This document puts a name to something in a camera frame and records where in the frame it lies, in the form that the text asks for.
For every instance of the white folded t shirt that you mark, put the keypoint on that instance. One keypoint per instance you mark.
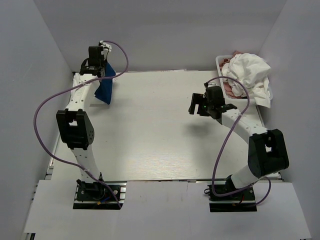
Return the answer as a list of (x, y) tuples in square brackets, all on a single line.
[(84, 96)]

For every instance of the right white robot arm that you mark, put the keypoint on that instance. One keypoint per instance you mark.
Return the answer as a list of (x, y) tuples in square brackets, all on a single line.
[(267, 152)]

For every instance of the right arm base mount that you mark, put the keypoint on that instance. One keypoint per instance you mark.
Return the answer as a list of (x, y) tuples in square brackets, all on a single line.
[(244, 201)]

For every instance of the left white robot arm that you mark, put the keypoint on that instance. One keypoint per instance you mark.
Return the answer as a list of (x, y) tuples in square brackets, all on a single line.
[(75, 127)]

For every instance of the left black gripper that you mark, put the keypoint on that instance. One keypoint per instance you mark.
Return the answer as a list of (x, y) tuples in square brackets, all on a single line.
[(104, 62)]

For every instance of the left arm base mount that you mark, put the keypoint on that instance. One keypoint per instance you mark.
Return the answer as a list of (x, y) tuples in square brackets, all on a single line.
[(95, 196)]

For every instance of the white perforated basket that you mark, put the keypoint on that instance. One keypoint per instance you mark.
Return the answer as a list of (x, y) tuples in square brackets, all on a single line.
[(221, 75)]

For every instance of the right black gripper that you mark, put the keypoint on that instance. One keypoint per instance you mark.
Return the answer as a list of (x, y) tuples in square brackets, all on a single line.
[(198, 99)]

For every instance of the blue t shirt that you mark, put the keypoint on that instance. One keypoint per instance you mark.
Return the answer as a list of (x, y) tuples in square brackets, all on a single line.
[(104, 91)]

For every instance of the pink clothes in basket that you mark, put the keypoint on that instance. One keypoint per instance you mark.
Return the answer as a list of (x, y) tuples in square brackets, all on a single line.
[(222, 60)]

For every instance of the white t shirt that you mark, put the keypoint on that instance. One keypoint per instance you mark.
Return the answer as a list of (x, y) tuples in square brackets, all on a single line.
[(84, 96), (247, 75)]

